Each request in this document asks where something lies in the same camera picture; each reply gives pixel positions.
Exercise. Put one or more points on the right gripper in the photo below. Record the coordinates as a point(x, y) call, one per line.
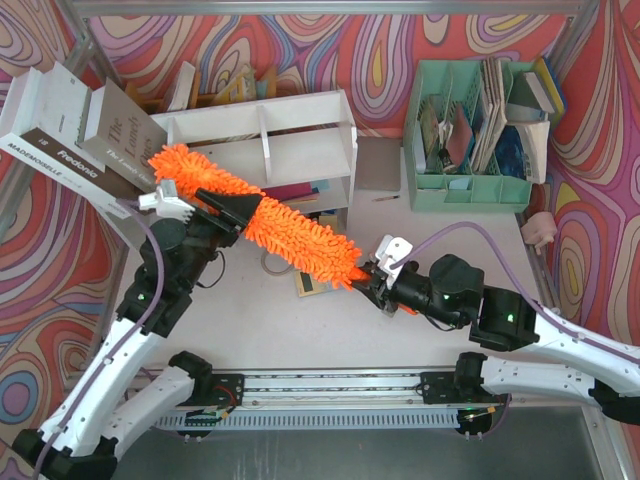
point(381, 288)

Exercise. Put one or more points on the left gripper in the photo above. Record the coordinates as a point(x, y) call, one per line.
point(215, 223)

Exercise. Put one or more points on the orange microfiber duster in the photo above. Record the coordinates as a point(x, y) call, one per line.
point(319, 251)

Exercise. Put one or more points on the masking tape roll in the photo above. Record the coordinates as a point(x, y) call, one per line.
point(274, 265)

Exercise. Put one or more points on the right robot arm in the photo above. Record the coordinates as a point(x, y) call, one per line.
point(525, 348)

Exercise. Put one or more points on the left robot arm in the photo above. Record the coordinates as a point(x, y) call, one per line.
point(94, 427)

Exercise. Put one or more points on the white small bookshelf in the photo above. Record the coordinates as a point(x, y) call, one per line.
point(278, 142)

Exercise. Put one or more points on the stack of coloured paper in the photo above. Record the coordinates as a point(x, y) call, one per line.
point(298, 192)

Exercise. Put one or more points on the yellow sticky note pad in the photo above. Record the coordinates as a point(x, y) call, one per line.
point(329, 221)

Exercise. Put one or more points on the blue beige calculator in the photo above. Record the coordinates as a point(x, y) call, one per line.
point(307, 286)

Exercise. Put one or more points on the pink pig figurine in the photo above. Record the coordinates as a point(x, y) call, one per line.
point(539, 231)

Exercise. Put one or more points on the small pencil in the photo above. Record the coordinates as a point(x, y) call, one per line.
point(386, 198)

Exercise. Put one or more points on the grey Lonely Ones book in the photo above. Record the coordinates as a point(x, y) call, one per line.
point(122, 136)

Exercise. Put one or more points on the mint green desk organizer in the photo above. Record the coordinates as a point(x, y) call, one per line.
point(446, 141)

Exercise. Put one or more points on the books in green organizer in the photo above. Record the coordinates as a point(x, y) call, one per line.
point(525, 120)

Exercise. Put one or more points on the brown white Fredonia book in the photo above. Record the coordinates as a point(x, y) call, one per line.
point(43, 121)

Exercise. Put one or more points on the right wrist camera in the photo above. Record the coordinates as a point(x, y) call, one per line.
point(390, 251)

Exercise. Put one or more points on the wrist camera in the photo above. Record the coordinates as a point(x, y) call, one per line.
point(390, 251)
point(166, 203)

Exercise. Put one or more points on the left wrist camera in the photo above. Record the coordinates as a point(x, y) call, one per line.
point(166, 203)

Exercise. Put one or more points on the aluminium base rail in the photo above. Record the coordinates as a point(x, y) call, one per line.
point(259, 388)

